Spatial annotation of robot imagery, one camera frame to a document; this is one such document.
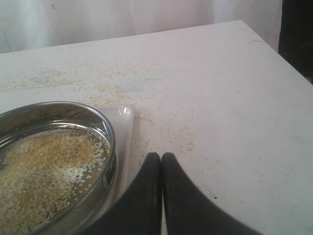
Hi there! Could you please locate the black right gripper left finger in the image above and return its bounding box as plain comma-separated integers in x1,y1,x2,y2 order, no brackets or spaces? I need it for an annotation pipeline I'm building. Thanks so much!
82,153,162,235

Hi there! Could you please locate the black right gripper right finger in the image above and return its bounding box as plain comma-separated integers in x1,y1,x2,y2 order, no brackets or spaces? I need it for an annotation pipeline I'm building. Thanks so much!
161,153,259,235

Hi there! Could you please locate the round steel mesh sieve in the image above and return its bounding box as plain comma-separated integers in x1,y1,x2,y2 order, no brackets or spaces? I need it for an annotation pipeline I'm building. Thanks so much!
0,101,117,235

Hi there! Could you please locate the white plastic tray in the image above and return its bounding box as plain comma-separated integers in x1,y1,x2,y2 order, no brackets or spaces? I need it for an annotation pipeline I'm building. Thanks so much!
97,106,134,211

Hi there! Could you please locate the white backdrop curtain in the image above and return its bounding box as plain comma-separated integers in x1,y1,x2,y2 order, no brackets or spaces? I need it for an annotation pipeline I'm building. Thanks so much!
0,0,282,53

